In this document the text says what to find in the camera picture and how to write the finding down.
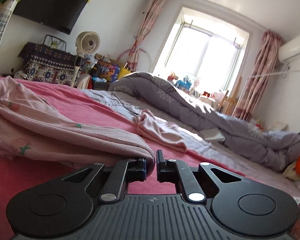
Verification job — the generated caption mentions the pink strawberry pajama pants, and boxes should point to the pink strawberry pajama pants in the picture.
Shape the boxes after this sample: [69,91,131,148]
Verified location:
[0,77,155,174]

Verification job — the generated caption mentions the pink pajama top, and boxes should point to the pink pajama top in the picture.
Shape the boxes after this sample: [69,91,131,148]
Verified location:
[133,109,187,153]

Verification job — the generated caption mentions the grey patterned quilt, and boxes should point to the grey patterned quilt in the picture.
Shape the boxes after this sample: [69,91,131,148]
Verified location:
[109,72,300,172]

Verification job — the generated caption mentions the white book on bed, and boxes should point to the white book on bed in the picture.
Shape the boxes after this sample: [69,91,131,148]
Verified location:
[199,128,225,142]

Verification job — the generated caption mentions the blue plush toy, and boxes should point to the blue plush toy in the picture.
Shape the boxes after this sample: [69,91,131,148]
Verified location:
[175,76,192,90]

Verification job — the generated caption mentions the wooden chair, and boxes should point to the wooden chair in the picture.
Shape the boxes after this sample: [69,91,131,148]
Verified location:
[219,76,242,115]

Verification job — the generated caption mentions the yellow shopping bag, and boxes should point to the yellow shopping bag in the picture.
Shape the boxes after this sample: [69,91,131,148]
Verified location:
[117,68,131,80]

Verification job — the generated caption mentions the colourful toy box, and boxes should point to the colourful toy box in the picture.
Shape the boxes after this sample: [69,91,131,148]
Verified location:
[96,60,120,83]

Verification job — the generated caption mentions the pink hula hoop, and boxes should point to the pink hula hoop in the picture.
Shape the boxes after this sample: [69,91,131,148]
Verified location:
[116,47,153,72]

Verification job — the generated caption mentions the pink bed blanket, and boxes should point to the pink bed blanket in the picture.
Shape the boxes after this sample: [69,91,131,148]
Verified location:
[0,77,246,240]

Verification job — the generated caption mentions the beige round fan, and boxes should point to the beige round fan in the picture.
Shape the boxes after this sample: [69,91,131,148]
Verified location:
[75,31,100,55]

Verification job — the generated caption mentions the patterned dark cloth covered cabinet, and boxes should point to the patterned dark cloth covered cabinet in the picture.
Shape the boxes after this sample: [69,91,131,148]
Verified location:
[18,42,84,86]

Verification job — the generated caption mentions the right pink curtain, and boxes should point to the right pink curtain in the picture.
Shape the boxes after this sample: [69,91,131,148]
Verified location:
[232,30,282,121]

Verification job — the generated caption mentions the pink curtain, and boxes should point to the pink curtain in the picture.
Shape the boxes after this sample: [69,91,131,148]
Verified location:
[232,30,282,121]
[127,0,170,72]

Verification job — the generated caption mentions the left pink curtain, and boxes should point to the left pink curtain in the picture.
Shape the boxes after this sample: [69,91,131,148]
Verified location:
[127,0,170,72]

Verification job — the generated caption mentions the wire frame with plant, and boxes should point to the wire frame with plant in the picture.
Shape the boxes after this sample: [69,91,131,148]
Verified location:
[43,34,67,51]

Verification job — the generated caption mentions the black wall television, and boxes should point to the black wall television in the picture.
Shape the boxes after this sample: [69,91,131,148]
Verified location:
[13,0,88,35]

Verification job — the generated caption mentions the white wall air conditioner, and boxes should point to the white wall air conditioner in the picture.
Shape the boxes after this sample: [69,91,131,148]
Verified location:
[278,35,300,63]

